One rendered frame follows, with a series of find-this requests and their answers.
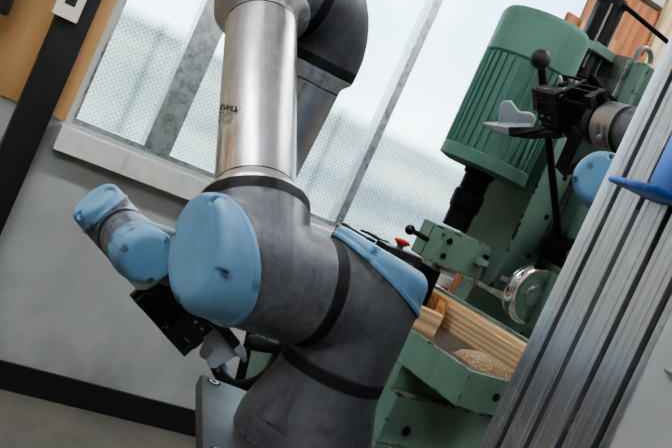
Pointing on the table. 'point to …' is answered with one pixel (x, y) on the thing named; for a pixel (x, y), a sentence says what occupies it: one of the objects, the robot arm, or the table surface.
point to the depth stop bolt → (477, 274)
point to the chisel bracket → (449, 248)
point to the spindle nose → (467, 199)
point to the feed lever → (554, 248)
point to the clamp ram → (429, 279)
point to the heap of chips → (483, 362)
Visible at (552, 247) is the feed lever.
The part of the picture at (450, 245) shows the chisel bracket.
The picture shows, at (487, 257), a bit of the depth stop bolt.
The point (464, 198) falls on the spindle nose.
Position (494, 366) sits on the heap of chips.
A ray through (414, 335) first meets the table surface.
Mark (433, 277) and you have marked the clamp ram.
